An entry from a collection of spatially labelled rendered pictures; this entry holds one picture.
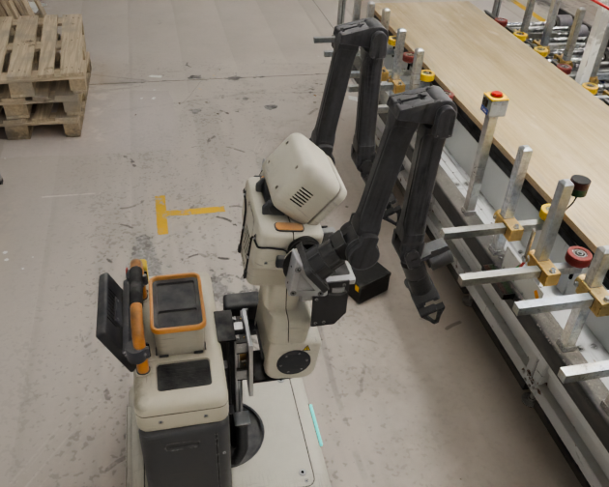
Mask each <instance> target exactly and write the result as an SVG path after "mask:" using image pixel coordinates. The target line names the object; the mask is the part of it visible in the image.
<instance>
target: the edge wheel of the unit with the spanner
mask: <svg viewBox="0 0 609 487"><path fill-rule="evenodd" d="M592 258H593V255H592V253H591V252H590V251H589V250H588V249H587V248H584V247H582V246H571V247H570V248H569V249H568V250H567V252H566V255H565V260H566V261H567V262H568V263H569V264H570V265H571V266H572V267H575V268H579V269H584V268H587V267H588V266H589V265H590V263H591V261H592Z"/></svg>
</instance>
